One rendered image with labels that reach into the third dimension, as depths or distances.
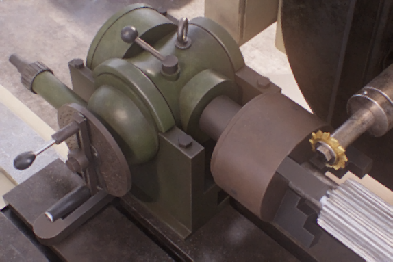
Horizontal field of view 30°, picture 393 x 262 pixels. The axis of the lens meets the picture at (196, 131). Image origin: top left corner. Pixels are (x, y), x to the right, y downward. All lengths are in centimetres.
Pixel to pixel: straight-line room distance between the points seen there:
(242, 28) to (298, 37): 17
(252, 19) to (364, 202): 53
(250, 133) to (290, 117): 7
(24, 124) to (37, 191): 51
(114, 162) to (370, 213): 42
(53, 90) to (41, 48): 192
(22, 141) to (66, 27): 150
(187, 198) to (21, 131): 75
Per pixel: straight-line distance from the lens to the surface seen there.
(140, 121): 120
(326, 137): 107
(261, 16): 152
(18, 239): 139
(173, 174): 125
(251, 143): 112
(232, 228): 136
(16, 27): 338
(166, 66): 120
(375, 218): 111
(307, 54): 137
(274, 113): 114
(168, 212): 136
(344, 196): 112
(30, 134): 190
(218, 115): 122
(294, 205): 119
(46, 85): 135
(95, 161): 125
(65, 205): 129
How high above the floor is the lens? 213
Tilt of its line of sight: 49 degrees down
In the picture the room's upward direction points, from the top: straight up
